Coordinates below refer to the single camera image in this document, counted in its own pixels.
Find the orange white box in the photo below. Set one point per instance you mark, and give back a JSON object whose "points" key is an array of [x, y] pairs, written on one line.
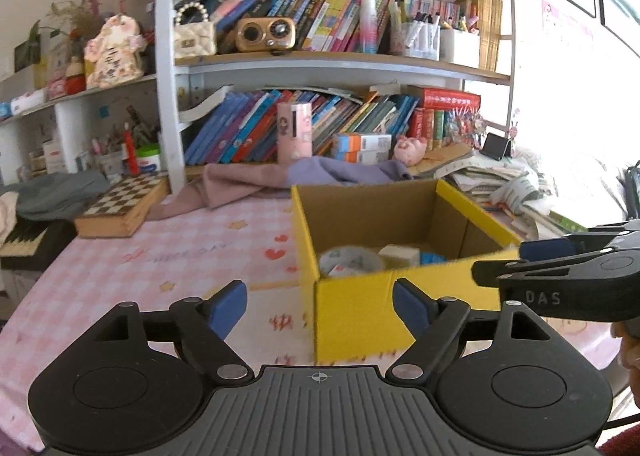
{"points": [[360, 149]]}

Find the row of colourful comic books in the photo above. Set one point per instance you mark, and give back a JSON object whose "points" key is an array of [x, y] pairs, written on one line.
{"points": [[340, 16]]}

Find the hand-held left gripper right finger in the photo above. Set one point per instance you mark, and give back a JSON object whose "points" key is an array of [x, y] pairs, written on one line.
{"points": [[412, 308]]}

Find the black electronic keyboard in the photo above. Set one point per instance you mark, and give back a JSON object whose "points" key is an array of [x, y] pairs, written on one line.
{"points": [[35, 246]]}

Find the cream fluffy cloth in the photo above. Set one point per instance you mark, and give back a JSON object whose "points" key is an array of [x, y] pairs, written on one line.
{"points": [[6, 216]]}

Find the gold retro radio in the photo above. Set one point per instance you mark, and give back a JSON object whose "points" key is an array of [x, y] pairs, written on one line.
{"points": [[265, 34]]}

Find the yellow cardboard box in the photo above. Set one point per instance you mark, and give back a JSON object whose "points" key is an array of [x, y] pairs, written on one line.
{"points": [[360, 316]]}

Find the red round jar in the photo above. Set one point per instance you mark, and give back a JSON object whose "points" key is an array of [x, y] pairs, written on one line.
{"points": [[75, 81]]}

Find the dusty pink cloth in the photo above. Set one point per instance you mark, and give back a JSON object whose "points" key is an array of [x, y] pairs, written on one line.
{"points": [[225, 183]]}

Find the yellow tape roll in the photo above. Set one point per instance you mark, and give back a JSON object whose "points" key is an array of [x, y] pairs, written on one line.
{"points": [[350, 258]]}

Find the pink wall poster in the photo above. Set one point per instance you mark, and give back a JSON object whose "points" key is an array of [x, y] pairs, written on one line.
{"points": [[555, 16]]}

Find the purple cloth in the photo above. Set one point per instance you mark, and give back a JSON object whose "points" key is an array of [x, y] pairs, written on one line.
{"points": [[340, 171]]}

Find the red bottle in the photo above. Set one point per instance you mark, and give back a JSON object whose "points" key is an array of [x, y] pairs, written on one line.
{"points": [[132, 156]]}

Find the dried flower bunch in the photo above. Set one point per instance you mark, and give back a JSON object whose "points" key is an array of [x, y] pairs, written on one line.
{"points": [[80, 11]]}

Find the red boxed book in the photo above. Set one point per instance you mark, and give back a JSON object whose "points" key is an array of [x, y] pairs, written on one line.
{"points": [[445, 97]]}

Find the wooden chessboard box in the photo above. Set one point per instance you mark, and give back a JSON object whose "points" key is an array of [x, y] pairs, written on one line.
{"points": [[120, 208]]}

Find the pink floral figurine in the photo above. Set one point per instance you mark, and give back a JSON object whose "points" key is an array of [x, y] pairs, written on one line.
{"points": [[112, 56]]}

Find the row of leaning picture books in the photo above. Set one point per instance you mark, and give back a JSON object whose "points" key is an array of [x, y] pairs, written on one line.
{"points": [[235, 131]]}

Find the yellow-spined book set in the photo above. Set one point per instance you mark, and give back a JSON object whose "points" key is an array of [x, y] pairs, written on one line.
{"points": [[490, 31]]}

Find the small pink pig plush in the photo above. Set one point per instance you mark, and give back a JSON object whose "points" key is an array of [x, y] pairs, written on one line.
{"points": [[409, 151]]}

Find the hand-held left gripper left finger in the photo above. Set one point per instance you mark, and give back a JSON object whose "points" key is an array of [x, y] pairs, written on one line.
{"points": [[227, 308]]}

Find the pink checked tablecloth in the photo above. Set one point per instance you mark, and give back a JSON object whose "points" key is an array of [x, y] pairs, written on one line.
{"points": [[150, 261]]}

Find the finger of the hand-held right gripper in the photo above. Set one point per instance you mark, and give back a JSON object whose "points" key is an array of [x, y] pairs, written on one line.
{"points": [[545, 248], [550, 271]]}

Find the black phone stand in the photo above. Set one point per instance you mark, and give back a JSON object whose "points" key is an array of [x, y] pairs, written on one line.
{"points": [[495, 146]]}

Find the white jar with green lid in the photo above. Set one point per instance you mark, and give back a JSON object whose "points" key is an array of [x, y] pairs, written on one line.
{"points": [[148, 161]]}

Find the grey cloth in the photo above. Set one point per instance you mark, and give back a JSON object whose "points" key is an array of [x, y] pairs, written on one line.
{"points": [[60, 191]]}

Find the white bookshelf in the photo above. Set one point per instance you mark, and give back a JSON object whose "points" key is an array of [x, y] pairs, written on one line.
{"points": [[167, 86]]}

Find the white pen holder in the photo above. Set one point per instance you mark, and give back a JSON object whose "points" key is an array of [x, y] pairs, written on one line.
{"points": [[460, 49]]}

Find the cream quilted pearl handbag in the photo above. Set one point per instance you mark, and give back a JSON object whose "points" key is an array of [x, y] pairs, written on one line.
{"points": [[195, 39]]}

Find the blue plastic packet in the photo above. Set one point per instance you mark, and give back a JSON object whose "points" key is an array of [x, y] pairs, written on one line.
{"points": [[431, 257]]}

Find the pile of books and papers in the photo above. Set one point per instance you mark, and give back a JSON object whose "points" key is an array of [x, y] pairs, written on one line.
{"points": [[500, 176]]}

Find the cream rectangular block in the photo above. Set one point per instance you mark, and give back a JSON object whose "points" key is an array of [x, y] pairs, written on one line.
{"points": [[400, 255]]}

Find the dark red clothing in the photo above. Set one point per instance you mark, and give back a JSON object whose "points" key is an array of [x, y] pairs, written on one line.
{"points": [[622, 446]]}

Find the tall pink carton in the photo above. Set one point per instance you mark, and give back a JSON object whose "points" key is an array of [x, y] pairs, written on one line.
{"points": [[295, 131]]}

